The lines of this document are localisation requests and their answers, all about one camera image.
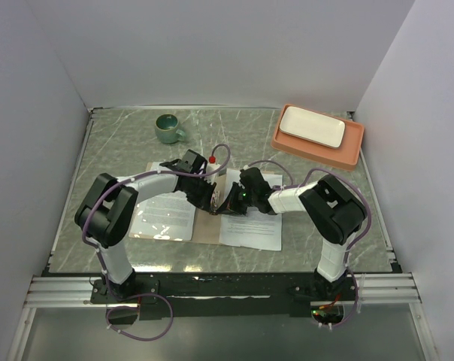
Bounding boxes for teal ceramic mug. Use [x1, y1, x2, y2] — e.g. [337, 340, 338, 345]
[155, 114, 186, 144]

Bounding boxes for beige cardboard folder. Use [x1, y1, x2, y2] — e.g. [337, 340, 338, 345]
[129, 161, 284, 247]

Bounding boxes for aluminium extrusion rail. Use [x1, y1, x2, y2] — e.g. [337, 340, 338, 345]
[23, 274, 421, 308]

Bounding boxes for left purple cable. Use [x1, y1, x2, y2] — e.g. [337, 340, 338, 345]
[80, 144, 232, 342]

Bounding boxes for metal folder clip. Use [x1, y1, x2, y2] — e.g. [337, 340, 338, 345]
[209, 190, 220, 215]

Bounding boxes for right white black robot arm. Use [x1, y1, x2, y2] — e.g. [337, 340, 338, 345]
[216, 167, 368, 300]

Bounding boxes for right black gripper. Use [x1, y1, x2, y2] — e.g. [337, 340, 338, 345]
[218, 182, 258, 216]

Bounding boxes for white rectangular plate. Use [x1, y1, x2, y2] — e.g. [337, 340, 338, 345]
[280, 106, 346, 148]

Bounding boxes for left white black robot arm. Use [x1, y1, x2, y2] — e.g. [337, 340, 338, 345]
[74, 150, 222, 302]

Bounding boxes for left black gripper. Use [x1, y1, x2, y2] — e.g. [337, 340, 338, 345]
[182, 175, 217, 213]

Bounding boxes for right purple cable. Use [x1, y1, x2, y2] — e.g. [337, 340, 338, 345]
[244, 160, 374, 330]

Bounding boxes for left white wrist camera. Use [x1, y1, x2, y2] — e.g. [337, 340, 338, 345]
[204, 156, 222, 184]

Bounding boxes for white printed paper sheets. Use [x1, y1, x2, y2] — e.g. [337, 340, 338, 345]
[219, 169, 283, 251]

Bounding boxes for salmon rectangular tray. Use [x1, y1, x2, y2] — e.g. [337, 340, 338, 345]
[271, 104, 364, 171]

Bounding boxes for purple cable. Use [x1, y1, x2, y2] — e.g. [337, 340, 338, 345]
[80, 144, 232, 342]
[244, 160, 374, 330]

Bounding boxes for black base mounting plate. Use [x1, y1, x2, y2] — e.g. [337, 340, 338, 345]
[90, 272, 356, 320]

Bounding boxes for single white printed sheet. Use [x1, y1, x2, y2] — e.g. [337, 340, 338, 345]
[128, 161, 198, 241]

